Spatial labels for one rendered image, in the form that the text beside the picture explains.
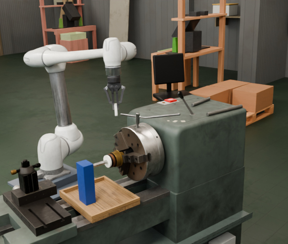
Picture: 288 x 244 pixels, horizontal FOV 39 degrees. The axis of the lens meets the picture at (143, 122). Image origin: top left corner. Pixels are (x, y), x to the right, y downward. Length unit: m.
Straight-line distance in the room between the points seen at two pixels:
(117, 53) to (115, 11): 10.13
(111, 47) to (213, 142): 0.80
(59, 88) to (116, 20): 9.68
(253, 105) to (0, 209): 4.77
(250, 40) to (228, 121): 6.14
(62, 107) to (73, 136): 0.21
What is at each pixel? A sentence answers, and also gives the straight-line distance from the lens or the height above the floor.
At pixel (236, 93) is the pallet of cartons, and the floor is 0.41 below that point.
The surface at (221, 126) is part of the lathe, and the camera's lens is 2.44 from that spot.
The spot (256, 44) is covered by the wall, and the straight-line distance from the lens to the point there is 8.49.
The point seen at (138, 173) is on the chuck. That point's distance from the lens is 2.29.
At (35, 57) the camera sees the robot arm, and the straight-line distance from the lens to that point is 2.62.
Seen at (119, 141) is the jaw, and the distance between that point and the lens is 2.30.
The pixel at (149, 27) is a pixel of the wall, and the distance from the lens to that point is 12.02.
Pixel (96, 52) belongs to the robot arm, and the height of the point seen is 1.61.
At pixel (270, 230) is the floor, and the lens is 3.72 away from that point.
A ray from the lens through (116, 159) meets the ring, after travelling 2.22.
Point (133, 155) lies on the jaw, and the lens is 2.22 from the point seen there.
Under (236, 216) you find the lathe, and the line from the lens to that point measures 2.80.
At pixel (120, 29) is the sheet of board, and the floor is 0.87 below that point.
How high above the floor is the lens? 1.97
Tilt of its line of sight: 18 degrees down
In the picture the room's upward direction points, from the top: 2 degrees counter-clockwise
